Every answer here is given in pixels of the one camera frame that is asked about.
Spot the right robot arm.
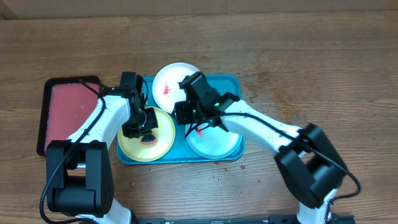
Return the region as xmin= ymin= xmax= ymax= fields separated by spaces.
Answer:
xmin=172 ymin=72 xmax=348 ymax=223

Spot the teal plastic serving tray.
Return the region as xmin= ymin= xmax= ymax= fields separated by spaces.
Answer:
xmin=116 ymin=75 xmax=245 ymax=165

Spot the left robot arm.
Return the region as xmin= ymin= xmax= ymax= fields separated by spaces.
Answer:
xmin=39 ymin=72 xmax=158 ymax=223

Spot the white plate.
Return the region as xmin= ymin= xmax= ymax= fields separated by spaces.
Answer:
xmin=152 ymin=62 xmax=200 ymax=114

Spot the light blue plate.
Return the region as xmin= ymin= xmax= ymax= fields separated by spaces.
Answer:
xmin=186 ymin=124 xmax=243 ymax=159

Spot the yellow-green plate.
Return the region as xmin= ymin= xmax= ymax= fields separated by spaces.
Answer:
xmin=118 ymin=106 xmax=176 ymax=162

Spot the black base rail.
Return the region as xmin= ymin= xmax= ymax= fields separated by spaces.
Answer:
xmin=133 ymin=214 xmax=356 ymax=224

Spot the black tray with red water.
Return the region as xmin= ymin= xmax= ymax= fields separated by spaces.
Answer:
xmin=36 ymin=75 xmax=100 ymax=156

